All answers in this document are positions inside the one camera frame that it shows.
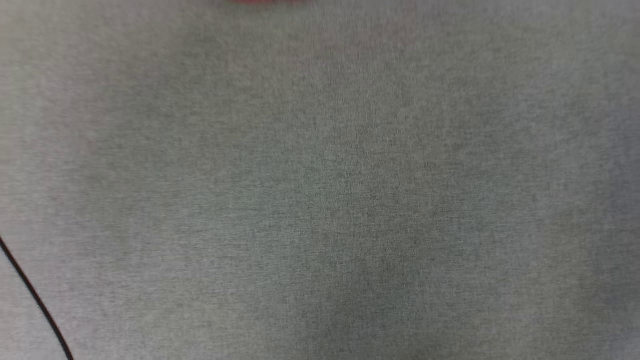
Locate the red and white jersey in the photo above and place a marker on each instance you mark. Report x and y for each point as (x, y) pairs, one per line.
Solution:
(265, 1)

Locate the grey fabric sofa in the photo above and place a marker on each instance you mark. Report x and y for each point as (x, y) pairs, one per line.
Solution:
(320, 190)

